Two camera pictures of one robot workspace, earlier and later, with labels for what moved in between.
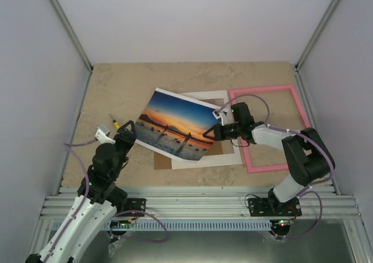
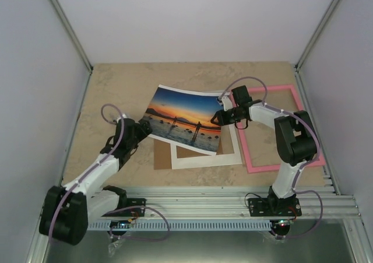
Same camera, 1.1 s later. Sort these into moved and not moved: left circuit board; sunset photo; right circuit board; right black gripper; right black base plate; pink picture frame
Moved: sunset photo; right black gripper
Not moved: right black base plate; pink picture frame; left circuit board; right circuit board
